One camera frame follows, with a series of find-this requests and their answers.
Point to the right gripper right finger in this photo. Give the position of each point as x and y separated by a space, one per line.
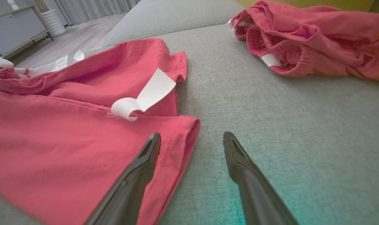
258 193

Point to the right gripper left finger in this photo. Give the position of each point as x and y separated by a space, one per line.
130 193

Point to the red jersey with number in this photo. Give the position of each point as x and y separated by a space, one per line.
61 143

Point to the red shorts white stripe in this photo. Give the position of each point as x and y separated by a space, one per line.
317 40

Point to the grey sideboard cabinet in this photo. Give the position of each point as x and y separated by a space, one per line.
14 31

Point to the small white ornament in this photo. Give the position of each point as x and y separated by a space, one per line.
12 4

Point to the white ribbed cylinder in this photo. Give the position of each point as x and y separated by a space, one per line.
53 22

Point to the light grey curtain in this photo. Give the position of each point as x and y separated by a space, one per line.
92 9

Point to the mustard yellow cushion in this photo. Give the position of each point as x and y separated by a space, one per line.
301 3

